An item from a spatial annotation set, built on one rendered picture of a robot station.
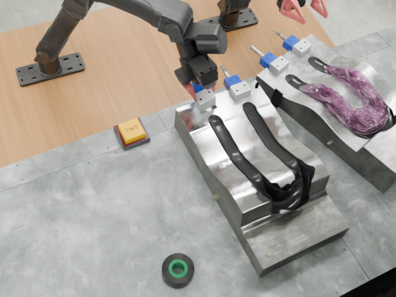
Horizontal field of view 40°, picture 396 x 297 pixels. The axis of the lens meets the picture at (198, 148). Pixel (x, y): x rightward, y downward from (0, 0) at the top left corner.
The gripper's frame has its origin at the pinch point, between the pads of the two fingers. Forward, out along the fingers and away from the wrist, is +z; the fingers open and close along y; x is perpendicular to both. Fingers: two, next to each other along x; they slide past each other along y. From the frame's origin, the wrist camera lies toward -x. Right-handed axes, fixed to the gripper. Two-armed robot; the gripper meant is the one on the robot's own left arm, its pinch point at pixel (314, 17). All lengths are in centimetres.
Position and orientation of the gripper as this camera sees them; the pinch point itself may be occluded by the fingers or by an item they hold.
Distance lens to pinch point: 139.5
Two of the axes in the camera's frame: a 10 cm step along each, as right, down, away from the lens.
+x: -0.8, 5.0, 8.6
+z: 3.9, 8.1, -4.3
